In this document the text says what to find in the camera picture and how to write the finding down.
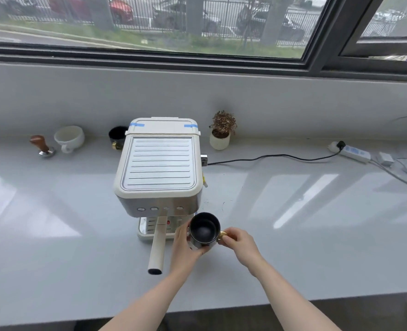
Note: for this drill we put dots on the dark window frame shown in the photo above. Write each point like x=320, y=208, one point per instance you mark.
x=327, y=41

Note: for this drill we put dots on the white car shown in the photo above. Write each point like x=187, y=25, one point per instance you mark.
x=17, y=1

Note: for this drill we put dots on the white power adapter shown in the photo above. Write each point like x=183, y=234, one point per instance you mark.
x=385, y=158

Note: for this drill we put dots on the black car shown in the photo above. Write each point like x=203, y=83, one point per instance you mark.
x=289, y=29

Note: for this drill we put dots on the grey concrete pillar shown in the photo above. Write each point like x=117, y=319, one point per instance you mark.
x=100, y=12
x=275, y=20
x=194, y=10

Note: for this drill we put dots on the person's left forearm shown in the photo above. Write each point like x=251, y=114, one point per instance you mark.
x=148, y=303

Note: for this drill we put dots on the blue tape strip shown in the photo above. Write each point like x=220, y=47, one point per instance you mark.
x=191, y=126
x=137, y=124

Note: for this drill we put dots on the white power strip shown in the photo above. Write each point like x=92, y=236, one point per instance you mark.
x=353, y=152

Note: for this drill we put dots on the person's right hand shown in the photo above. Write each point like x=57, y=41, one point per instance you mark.
x=244, y=248

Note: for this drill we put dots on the red car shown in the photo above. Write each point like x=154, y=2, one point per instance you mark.
x=120, y=10

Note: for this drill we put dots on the person's right forearm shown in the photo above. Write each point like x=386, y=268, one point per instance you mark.
x=289, y=299

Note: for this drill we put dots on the person's right thumb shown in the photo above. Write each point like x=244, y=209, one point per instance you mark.
x=225, y=241

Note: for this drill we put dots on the white ceramic cup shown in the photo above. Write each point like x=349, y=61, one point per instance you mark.
x=69, y=136

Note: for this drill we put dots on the person's left hand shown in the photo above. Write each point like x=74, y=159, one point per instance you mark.
x=182, y=253

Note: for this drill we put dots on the dark grey car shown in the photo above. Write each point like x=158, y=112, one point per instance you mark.
x=172, y=15

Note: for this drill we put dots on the cream white espresso machine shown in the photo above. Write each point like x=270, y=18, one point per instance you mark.
x=160, y=161

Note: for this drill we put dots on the person's left thumb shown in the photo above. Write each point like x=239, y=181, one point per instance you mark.
x=200, y=250

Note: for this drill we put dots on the black metal fence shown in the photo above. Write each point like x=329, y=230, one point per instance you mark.
x=224, y=10

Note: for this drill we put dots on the small potted plant white pot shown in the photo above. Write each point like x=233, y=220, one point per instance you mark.
x=220, y=134

